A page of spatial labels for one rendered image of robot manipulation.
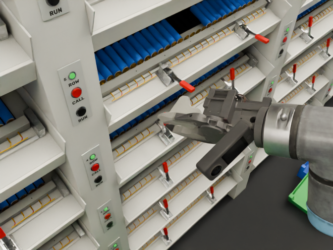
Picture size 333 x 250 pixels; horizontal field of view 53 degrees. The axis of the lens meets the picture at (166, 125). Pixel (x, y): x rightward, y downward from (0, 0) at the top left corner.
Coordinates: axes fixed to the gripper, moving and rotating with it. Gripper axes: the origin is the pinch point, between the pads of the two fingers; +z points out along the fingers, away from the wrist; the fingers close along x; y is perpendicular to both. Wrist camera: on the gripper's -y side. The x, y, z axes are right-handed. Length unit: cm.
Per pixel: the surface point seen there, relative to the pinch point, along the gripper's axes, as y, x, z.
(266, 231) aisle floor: 3, -106, 1
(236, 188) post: 17, -95, 16
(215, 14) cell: 35.1, -5.4, 2.4
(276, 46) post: 44, -29, -7
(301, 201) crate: 23, -115, -9
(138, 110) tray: 1.7, 1.5, 6.9
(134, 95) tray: 3.9, 3.8, 7.8
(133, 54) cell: 12.5, 6.4, 10.5
